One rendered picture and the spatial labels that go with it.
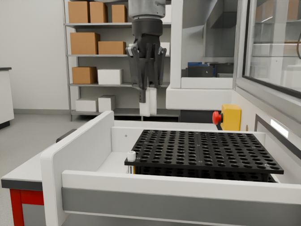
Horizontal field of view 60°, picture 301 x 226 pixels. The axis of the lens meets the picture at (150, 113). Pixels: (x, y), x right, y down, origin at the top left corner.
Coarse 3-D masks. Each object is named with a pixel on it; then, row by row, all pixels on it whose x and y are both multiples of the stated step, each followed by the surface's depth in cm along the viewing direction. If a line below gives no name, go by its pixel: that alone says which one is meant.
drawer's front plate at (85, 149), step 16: (112, 112) 60; (80, 128) 46; (96, 128) 50; (64, 144) 37; (80, 144) 42; (96, 144) 50; (48, 160) 34; (64, 160) 37; (80, 160) 43; (96, 160) 50; (48, 176) 34; (48, 192) 35; (48, 208) 35; (48, 224) 36
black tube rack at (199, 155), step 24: (168, 144) 46; (192, 144) 46; (216, 144) 46; (240, 144) 46; (144, 168) 43; (168, 168) 44; (192, 168) 37; (216, 168) 37; (240, 168) 36; (264, 168) 37
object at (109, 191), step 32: (128, 128) 59; (160, 128) 58; (288, 160) 42; (64, 192) 36; (96, 192) 35; (128, 192) 35; (160, 192) 34; (192, 192) 34; (224, 192) 33; (256, 192) 33; (288, 192) 32; (224, 224) 34; (256, 224) 33; (288, 224) 33
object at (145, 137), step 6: (144, 132) 54; (150, 132) 53; (138, 138) 49; (144, 138) 50; (138, 144) 46; (144, 144) 46; (132, 150) 43; (138, 150) 44; (138, 156) 40; (126, 162) 38; (132, 162) 38
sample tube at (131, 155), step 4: (128, 152) 39; (132, 152) 39; (128, 156) 38; (132, 156) 38; (128, 160) 39; (132, 160) 38; (128, 168) 39; (132, 168) 39; (128, 172) 39; (132, 172) 39
